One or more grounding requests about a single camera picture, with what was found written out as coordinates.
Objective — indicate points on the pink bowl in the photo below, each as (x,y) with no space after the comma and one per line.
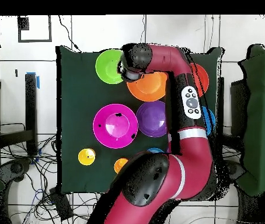
(115,126)

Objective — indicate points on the purple bowl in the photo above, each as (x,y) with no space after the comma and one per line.
(152,119)

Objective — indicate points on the large orange bowl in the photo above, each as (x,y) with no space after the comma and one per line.
(148,89)

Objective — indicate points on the green bowl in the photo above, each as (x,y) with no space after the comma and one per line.
(106,67)

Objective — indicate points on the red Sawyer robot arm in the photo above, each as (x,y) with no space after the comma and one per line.
(188,158)

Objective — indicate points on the small blue bowl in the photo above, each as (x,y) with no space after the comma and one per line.
(155,150)

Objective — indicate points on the orange cup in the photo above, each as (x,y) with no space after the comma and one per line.
(119,164)

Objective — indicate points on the yellow cup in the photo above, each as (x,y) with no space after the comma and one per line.
(86,155)

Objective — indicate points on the dark green table cloth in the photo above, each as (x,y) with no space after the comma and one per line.
(81,98)

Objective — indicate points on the large blue bowl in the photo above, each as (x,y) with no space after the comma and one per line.
(210,121)

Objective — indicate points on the red bowl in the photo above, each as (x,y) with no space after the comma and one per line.
(201,79)

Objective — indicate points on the blue tape strip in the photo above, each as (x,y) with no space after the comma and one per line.
(38,82)

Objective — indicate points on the black metal stand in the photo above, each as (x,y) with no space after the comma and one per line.
(31,105)

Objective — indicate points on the black power strip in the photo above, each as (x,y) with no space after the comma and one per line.
(61,204)

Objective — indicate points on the black square frame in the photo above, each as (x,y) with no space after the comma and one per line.
(23,23)

